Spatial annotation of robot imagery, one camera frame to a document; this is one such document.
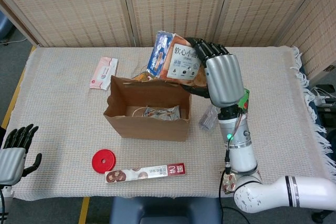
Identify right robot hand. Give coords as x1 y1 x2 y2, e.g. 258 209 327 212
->
181 37 245 108

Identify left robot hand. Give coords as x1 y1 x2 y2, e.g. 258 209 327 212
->
0 123 43 186

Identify green chip can red lid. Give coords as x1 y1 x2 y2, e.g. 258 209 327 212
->
237 89 250 116

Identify transparent water bottle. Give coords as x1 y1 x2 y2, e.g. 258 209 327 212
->
198 104 219 132

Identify orange snack food package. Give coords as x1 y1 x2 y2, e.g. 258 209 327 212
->
146 30 208 89

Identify blue white snack packet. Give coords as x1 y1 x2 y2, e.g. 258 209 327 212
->
143 105 181 120

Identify gold foil snack bag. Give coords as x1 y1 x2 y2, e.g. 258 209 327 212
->
222 171 238 195

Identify yellow and blue snack pack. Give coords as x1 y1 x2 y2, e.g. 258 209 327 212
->
132 70 153 82

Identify brown paper bag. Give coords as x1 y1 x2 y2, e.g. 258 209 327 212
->
103 63 192 142

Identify black plastic bin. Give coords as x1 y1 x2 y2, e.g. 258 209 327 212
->
316 104 336 127

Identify long baking paper box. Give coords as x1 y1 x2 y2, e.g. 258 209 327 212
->
104 163 188 184

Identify white woven tablecloth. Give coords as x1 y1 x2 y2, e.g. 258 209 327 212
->
10 45 336 201

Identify red disc with hole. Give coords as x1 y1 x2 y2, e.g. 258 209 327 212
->
91 149 116 174

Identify beige folding screen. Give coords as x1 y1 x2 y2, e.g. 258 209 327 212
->
0 0 336 80

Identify pink wet wipes pack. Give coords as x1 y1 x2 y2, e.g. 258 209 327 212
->
89 57 119 90

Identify blue grey bin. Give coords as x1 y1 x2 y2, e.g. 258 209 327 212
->
0 15 14 40

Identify dark blue chair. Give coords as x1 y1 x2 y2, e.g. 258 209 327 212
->
109 196 222 224

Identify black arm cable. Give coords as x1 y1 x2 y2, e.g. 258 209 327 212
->
218 140 233 224

